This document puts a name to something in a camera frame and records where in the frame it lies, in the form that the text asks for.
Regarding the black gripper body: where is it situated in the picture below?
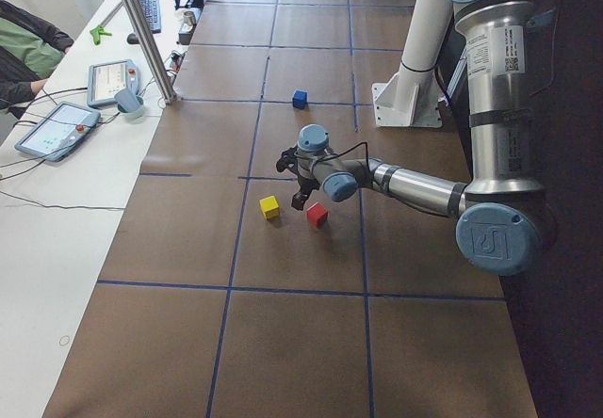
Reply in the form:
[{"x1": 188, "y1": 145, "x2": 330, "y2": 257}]
[{"x1": 297, "y1": 170, "x2": 320, "y2": 195}]

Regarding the red cube block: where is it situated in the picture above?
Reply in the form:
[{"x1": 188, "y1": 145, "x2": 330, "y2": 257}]
[{"x1": 306, "y1": 202, "x2": 328, "y2": 228}]

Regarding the yellow cube block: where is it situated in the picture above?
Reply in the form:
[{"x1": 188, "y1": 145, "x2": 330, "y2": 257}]
[{"x1": 259, "y1": 195, "x2": 280, "y2": 220}]

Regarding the blue cube block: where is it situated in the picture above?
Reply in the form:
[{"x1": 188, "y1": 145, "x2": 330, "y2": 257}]
[{"x1": 292, "y1": 90, "x2": 308, "y2": 109}]

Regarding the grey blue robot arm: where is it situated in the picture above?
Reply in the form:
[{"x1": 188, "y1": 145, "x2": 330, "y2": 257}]
[{"x1": 276, "y1": 0, "x2": 556, "y2": 276}]

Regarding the metal cup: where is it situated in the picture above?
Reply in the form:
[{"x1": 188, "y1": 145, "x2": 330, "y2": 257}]
[{"x1": 183, "y1": 9, "x2": 197, "y2": 26}]

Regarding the black computer mouse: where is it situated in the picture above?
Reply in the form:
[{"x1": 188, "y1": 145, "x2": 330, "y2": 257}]
[{"x1": 126, "y1": 33, "x2": 139, "y2": 45}]

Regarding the far teach pendant tablet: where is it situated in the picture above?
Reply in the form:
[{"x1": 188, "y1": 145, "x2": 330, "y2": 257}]
[{"x1": 87, "y1": 58, "x2": 140, "y2": 108}]

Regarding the teach pendant tablet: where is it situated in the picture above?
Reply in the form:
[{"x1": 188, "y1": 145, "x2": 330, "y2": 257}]
[
  {"x1": 87, "y1": 58, "x2": 140, "y2": 108},
  {"x1": 14, "y1": 102, "x2": 101, "y2": 162}
]

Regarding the black keyboard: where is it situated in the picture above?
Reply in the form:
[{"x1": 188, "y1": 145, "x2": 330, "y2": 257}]
[{"x1": 139, "y1": 0, "x2": 162, "y2": 34}]

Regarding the near teach pendant tablet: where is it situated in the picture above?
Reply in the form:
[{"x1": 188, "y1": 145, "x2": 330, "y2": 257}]
[{"x1": 14, "y1": 102, "x2": 101, "y2": 162}]

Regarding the seated person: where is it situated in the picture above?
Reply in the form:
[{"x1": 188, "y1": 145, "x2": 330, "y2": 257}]
[{"x1": 1, "y1": 0, "x2": 74, "y2": 119}]

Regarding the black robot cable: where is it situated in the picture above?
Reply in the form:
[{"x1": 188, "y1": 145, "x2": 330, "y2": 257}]
[{"x1": 301, "y1": 141, "x2": 373, "y2": 169}]

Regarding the white camera pole mount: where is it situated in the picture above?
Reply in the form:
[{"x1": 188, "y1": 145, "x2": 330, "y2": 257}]
[{"x1": 372, "y1": 0, "x2": 453, "y2": 128}]

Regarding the green handled tool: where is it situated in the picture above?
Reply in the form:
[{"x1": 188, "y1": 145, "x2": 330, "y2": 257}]
[{"x1": 90, "y1": 25, "x2": 112, "y2": 45}]

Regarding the aluminium frame post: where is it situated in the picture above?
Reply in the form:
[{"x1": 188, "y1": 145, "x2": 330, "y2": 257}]
[{"x1": 122, "y1": 0, "x2": 177, "y2": 105}]

